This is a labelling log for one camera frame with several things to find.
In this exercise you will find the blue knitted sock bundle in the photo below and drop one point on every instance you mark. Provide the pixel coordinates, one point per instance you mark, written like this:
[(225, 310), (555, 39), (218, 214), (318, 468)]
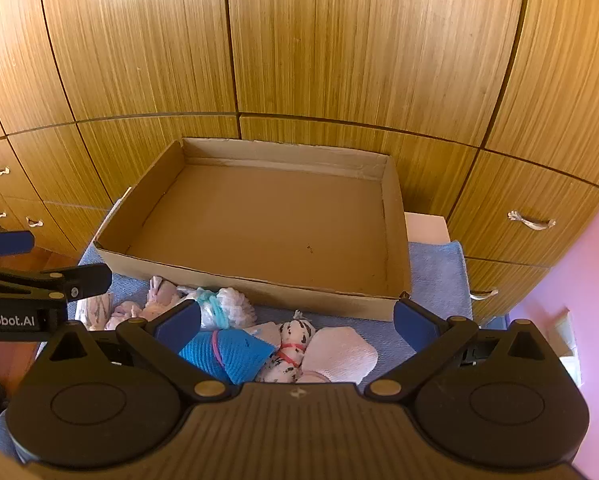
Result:
[(239, 355)]

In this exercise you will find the wooden wardrobe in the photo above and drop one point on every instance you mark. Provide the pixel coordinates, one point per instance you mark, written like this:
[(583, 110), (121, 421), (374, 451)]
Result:
[(329, 60)]

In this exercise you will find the pink white sock bundle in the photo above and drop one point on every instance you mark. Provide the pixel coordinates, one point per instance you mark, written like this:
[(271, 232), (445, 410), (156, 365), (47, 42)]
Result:
[(162, 292)]

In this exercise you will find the shallow cardboard box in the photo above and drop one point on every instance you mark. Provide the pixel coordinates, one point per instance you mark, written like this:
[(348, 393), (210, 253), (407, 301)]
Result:
[(259, 220)]

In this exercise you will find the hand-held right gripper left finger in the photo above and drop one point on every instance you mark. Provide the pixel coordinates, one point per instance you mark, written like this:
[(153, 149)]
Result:
[(179, 321)]

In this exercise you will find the white patterned teal band bundle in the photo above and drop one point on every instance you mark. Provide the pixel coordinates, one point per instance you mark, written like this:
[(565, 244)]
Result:
[(229, 305)]

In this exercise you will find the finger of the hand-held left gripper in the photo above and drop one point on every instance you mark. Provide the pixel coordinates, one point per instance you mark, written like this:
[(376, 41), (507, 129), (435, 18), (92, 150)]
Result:
[(4, 243), (81, 280)]

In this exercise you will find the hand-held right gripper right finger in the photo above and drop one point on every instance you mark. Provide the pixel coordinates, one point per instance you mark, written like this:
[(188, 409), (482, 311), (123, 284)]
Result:
[(412, 321)]

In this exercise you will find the blue towel mat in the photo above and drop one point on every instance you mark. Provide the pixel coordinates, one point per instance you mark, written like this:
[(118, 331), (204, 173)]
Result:
[(439, 270)]

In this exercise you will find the small pink sock bundle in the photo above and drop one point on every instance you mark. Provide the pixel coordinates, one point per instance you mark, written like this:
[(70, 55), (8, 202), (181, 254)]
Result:
[(124, 312)]

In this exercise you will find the beige wall box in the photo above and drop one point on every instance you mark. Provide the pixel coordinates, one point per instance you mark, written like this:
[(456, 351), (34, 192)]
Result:
[(567, 335)]

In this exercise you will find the white black spotted sock bundle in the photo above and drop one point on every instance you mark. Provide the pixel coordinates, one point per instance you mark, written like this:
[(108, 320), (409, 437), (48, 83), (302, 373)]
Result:
[(292, 332)]

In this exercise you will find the pale pink ribbed sock bundle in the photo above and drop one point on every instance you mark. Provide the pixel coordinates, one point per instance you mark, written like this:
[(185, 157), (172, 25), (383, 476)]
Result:
[(339, 352)]

